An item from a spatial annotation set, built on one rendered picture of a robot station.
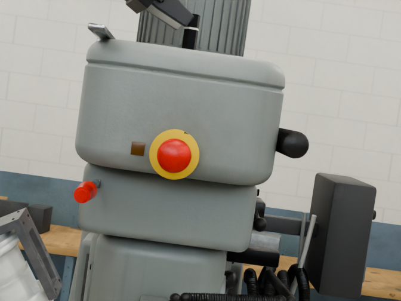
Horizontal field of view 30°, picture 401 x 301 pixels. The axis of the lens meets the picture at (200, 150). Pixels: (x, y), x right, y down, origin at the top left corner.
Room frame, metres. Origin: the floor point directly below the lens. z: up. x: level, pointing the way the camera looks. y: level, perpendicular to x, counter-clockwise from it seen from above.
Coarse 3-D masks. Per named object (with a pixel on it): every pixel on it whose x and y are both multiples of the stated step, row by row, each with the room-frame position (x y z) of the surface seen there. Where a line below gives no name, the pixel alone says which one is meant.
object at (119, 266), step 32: (96, 256) 1.07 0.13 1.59; (128, 256) 1.04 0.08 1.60; (160, 256) 1.04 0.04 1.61; (192, 256) 1.04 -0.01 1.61; (224, 256) 1.08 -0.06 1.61; (96, 288) 1.06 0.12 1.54; (128, 288) 1.04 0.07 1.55; (160, 288) 1.04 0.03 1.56; (192, 288) 1.04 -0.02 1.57; (224, 288) 1.08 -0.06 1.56
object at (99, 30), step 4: (88, 24) 0.85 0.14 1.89; (92, 24) 0.85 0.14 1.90; (96, 24) 0.85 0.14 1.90; (100, 24) 0.85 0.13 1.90; (88, 28) 0.85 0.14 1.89; (92, 28) 0.85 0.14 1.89; (96, 28) 0.85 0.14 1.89; (100, 28) 0.85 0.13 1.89; (104, 28) 0.85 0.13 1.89; (92, 32) 0.89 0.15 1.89; (96, 32) 0.88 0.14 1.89; (100, 32) 0.87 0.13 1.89; (104, 32) 0.87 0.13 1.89; (108, 32) 0.89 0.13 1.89; (100, 36) 0.93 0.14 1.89; (104, 36) 0.92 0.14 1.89; (108, 36) 0.92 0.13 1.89; (112, 36) 0.96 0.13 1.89
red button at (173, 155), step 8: (168, 144) 0.86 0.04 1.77; (176, 144) 0.86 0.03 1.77; (184, 144) 0.87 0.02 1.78; (160, 152) 0.86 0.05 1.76; (168, 152) 0.86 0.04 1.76; (176, 152) 0.86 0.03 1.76; (184, 152) 0.86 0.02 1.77; (160, 160) 0.86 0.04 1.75; (168, 160) 0.86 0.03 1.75; (176, 160) 0.86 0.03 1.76; (184, 160) 0.86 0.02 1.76; (168, 168) 0.86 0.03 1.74; (176, 168) 0.86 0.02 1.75; (184, 168) 0.87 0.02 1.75
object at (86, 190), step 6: (96, 180) 0.98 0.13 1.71; (78, 186) 0.88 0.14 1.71; (84, 186) 0.87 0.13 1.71; (90, 186) 0.89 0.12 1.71; (96, 186) 0.96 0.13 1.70; (78, 192) 0.86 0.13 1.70; (84, 192) 0.86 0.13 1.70; (90, 192) 0.87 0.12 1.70; (96, 192) 0.91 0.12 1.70; (78, 198) 0.86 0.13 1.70; (84, 198) 0.86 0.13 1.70; (90, 198) 0.87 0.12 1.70
